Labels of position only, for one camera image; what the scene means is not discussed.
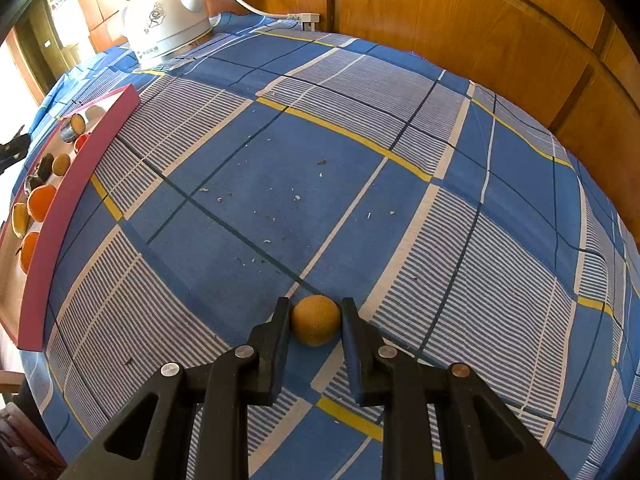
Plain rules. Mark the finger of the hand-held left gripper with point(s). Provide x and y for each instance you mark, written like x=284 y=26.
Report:
x=12 y=152

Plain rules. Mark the white ceramic electric kettle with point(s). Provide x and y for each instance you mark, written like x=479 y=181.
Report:
x=160 y=15

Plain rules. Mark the pink-edged white cardboard box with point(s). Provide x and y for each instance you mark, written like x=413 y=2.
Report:
x=75 y=185

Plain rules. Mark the wooden door with glass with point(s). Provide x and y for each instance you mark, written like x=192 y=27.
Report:
x=45 y=45

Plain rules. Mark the blue checked tablecloth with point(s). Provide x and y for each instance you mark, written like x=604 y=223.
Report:
x=350 y=160

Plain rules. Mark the wooden wardrobe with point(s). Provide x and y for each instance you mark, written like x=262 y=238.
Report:
x=475 y=20

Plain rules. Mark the small round yellow fruit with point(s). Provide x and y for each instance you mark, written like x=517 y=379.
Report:
x=316 y=320
x=61 y=164

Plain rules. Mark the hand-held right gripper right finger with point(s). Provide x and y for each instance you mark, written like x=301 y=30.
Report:
x=354 y=355

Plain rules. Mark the orange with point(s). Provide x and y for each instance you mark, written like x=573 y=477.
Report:
x=42 y=202
x=30 y=252

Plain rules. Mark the small metal cup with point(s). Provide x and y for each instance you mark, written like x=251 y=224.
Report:
x=72 y=127

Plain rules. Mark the dark brown wrinkled fruit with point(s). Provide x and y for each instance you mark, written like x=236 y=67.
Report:
x=45 y=166

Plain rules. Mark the wooden chair with cushion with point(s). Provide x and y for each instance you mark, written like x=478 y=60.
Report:
x=25 y=435

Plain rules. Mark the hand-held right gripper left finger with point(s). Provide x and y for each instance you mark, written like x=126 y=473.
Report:
x=274 y=350

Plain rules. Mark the yellow fruit wedge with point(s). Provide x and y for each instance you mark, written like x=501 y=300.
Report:
x=19 y=220

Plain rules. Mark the silver kettle base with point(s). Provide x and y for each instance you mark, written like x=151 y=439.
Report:
x=172 y=52

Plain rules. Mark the small red tomato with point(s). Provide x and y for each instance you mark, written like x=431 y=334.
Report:
x=82 y=142

